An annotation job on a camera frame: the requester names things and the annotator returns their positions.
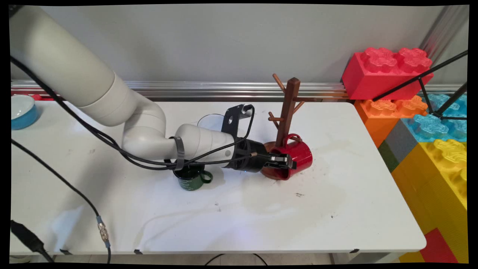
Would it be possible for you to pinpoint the big orange toy block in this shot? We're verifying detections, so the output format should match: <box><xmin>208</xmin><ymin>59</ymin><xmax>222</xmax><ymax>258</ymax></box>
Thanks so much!
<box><xmin>354</xmin><ymin>96</ymin><xmax>428</xmax><ymax>148</ymax></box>

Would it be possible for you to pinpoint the aluminium rail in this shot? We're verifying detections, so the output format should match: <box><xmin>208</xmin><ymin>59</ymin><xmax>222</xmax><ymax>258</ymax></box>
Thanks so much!
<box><xmin>11</xmin><ymin>80</ymin><xmax>467</xmax><ymax>102</ymax></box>

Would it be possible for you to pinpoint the black cable under table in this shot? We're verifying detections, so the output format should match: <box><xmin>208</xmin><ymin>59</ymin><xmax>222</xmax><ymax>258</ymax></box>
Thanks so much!
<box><xmin>205</xmin><ymin>254</ymin><xmax>268</xmax><ymax>266</ymax></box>

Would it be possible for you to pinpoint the blue bowl white inside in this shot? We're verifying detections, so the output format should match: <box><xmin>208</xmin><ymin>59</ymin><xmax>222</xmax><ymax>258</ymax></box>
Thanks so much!
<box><xmin>11</xmin><ymin>94</ymin><xmax>39</xmax><ymax>130</ymax></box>

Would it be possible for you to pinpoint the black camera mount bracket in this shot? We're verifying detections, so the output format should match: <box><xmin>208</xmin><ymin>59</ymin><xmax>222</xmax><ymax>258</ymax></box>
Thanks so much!
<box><xmin>221</xmin><ymin>104</ymin><xmax>250</xmax><ymax>137</ymax></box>

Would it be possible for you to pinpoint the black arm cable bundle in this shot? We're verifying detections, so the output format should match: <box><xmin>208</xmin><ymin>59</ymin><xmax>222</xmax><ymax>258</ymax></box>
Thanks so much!
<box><xmin>10</xmin><ymin>56</ymin><xmax>258</xmax><ymax>170</ymax></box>

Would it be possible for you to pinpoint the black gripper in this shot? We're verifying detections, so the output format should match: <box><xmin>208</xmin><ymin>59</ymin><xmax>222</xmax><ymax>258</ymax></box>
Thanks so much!
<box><xmin>223</xmin><ymin>138</ymin><xmax>298</xmax><ymax>173</ymax></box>

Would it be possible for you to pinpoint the big yellow toy block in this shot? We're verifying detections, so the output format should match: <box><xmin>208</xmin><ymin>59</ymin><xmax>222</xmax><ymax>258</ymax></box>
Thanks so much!
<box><xmin>391</xmin><ymin>139</ymin><xmax>469</xmax><ymax>264</ymax></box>

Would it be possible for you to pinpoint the black cable with adapter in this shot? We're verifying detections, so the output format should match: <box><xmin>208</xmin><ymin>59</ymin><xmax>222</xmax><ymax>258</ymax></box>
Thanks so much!
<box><xmin>10</xmin><ymin>220</ymin><xmax>55</xmax><ymax>263</ymax></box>

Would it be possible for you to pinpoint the flat red toy block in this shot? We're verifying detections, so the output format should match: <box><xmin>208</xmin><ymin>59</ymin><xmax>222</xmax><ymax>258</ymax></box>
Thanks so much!
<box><xmin>419</xmin><ymin>228</ymin><xmax>459</xmax><ymax>264</ymax></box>

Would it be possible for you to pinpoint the wooden mug tree stand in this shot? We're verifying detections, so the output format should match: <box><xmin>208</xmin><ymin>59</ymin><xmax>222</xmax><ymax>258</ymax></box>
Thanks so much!
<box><xmin>260</xmin><ymin>74</ymin><xmax>305</xmax><ymax>180</ymax></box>

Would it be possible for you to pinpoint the white enamel mug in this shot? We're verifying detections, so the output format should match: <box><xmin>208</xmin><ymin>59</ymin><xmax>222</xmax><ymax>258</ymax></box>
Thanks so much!
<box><xmin>197</xmin><ymin>114</ymin><xmax>227</xmax><ymax>132</ymax></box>

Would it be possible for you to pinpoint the red enamel mug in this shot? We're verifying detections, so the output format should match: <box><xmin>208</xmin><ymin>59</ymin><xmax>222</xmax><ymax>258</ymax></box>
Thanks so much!
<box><xmin>269</xmin><ymin>133</ymin><xmax>313</xmax><ymax>180</ymax></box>

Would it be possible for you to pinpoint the dark green enamel mug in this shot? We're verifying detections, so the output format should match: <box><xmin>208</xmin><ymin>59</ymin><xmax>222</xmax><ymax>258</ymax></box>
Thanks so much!
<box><xmin>173</xmin><ymin>164</ymin><xmax>214</xmax><ymax>191</ymax></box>

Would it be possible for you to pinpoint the black cable metal connector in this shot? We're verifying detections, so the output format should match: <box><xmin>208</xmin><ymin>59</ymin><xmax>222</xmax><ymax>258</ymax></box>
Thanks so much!
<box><xmin>11</xmin><ymin>139</ymin><xmax>112</xmax><ymax>264</ymax></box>

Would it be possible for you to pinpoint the big red toy block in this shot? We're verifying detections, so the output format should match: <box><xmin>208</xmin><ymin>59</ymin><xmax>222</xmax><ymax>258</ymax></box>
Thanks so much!
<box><xmin>342</xmin><ymin>47</ymin><xmax>434</xmax><ymax>101</ymax></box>

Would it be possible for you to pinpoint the big blue toy block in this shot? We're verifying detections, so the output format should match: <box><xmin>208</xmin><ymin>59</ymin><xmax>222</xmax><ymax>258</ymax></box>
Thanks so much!
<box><xmin>401</xmin><ymin>93</ymin><xmax>467</xmax><ymax>143</ymax></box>

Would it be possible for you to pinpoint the grey velcro strap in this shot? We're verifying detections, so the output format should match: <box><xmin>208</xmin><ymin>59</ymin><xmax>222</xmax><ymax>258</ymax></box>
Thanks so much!
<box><xmin>172</xmin><ymin>136</ymin><xmax>186</xmax><ymax>171</ymax></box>

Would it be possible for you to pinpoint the black tripod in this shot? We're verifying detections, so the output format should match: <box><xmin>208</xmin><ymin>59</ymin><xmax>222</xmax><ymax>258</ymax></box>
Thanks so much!
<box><xmin>373</xmin><ymin>50</ymin><xmax>468</xmax><ymax>121</ymax></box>

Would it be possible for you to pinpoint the dark green toy block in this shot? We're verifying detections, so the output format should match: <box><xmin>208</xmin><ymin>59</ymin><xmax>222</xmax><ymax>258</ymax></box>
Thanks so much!
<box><xmin>378</xmin><ymin>140</ymin><xmax>400</xmax><ymax>173</ymax></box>

